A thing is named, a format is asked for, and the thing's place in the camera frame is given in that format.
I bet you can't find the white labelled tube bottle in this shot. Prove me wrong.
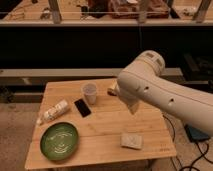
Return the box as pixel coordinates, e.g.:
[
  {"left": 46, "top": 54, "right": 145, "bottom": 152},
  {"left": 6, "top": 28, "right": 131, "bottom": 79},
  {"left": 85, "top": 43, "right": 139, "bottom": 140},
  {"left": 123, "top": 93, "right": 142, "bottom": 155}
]
[{"left": 36, "top": 100, "right": 70, "bottom": 125}]

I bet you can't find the green ceramic bowl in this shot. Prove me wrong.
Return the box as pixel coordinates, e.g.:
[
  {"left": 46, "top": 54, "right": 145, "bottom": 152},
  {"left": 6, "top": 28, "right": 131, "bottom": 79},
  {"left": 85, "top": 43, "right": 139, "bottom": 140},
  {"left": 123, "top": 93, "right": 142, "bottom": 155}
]
[{"left": 40, "top": 122, "right": 79, "bottom": 161}]

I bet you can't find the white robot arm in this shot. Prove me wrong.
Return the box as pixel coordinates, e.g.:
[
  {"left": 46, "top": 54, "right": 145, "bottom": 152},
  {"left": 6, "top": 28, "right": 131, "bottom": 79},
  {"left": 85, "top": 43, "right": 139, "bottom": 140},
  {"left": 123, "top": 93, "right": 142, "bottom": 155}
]
[{"left": 116, "top": 50, "right": 213, "bottom": 136}]

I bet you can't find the beige sponge block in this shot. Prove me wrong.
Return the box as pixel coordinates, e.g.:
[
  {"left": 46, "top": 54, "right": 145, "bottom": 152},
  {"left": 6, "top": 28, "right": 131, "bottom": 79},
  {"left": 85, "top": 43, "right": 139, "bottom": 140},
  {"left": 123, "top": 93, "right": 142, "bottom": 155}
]
[{"left": 121, "top": 133, "right": 142, "bottom": 150}]

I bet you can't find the wooden table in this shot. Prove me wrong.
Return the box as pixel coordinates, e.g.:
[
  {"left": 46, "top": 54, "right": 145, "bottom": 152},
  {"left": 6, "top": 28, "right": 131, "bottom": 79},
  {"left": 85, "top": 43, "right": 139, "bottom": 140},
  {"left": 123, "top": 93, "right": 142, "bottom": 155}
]
[{"left": 25, "top": 79, "right": 176, "bottom": 171}]

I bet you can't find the translucent plastic cup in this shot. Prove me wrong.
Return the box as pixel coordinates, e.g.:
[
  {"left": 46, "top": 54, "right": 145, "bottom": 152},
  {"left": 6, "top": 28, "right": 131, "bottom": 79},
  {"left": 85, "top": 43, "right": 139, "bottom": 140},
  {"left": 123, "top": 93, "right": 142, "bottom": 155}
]
[{"left": 82, "top": 83, "right": 97, "bottom": 105}]

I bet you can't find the black smartphone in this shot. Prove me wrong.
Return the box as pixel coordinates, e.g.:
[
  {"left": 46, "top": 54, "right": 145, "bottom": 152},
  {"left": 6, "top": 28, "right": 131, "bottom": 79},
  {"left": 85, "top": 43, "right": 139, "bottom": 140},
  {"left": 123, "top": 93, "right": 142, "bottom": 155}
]
[{"left": 74, "top": 99, "right": 91, "bottom": 117}]

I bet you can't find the blue box on floor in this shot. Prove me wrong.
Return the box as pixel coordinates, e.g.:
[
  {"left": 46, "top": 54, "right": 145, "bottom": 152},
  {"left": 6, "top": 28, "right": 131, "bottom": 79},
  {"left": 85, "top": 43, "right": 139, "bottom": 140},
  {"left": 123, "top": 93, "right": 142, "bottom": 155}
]
[{"left": 184, "top": 125, "right": 210, "bottom": 142}]

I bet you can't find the black floor cable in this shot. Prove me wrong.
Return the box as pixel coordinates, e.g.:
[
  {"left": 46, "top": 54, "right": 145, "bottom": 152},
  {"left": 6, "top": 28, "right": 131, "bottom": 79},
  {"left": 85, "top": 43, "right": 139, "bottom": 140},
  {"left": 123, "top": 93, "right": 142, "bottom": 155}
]
[{"left": 162, "top": 113, "right": 213, "bottom": 171}]

